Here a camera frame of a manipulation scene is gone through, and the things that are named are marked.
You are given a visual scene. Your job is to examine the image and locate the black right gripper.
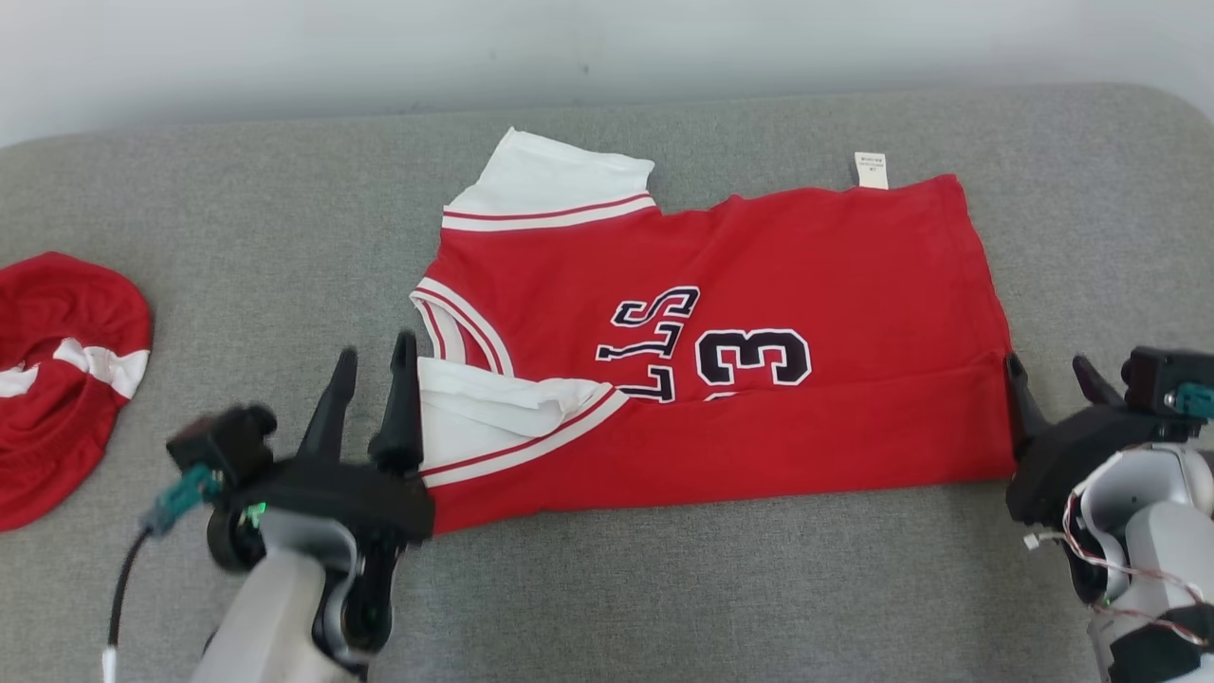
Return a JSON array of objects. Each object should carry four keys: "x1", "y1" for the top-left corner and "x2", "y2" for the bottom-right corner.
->
[{"x1": 1003, "y1": 352, "x2": 1182, "y2": 527}]

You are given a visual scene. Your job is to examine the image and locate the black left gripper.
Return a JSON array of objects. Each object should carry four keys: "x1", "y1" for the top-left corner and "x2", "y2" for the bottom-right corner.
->
[{"x1": 223, "y1": 330, "x2": 435, "y2": 570}]

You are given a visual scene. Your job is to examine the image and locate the red basketball jersey white sleeves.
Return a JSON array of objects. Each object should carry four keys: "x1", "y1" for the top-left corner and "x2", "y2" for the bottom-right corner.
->
[{"x1": 410, "y1": 127, "x2": 1019, "y2": 535}]

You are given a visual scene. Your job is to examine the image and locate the red shorts with white stripe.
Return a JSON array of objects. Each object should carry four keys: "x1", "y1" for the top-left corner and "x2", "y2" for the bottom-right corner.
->
[{"x1": 0, "y1": 251, "x2": 153, "y2": 532}]

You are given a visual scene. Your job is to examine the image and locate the grey fabric sofa seat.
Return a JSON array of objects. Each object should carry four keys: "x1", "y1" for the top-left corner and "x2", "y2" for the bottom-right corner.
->
[{"x1": 0, "y1": 83, "x2": 1214, "y2": 683}]

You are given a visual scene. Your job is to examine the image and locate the left camera cable teal plug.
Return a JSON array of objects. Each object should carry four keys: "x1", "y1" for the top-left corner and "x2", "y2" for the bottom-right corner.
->
[{"x1": 100, "y1": 465, "x2": 224, "y2": 683}]

